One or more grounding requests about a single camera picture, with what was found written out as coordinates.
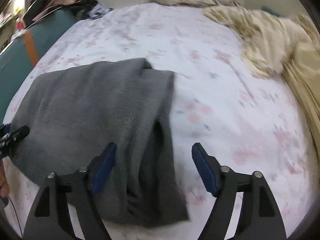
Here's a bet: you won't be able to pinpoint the cream crumpled duvet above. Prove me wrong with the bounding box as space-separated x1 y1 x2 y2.
203 6 320 156

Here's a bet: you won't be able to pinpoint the dark grey sweatpants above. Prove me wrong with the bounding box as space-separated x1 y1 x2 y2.
10 58 189 227

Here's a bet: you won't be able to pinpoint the pile of dark clothes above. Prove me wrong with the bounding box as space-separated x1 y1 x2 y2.
23 0 113 26

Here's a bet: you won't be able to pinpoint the person's hand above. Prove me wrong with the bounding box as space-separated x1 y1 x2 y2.
0 160 10 198

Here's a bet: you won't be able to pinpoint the white floral bed sheet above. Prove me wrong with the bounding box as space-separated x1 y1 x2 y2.
2 3 319 239

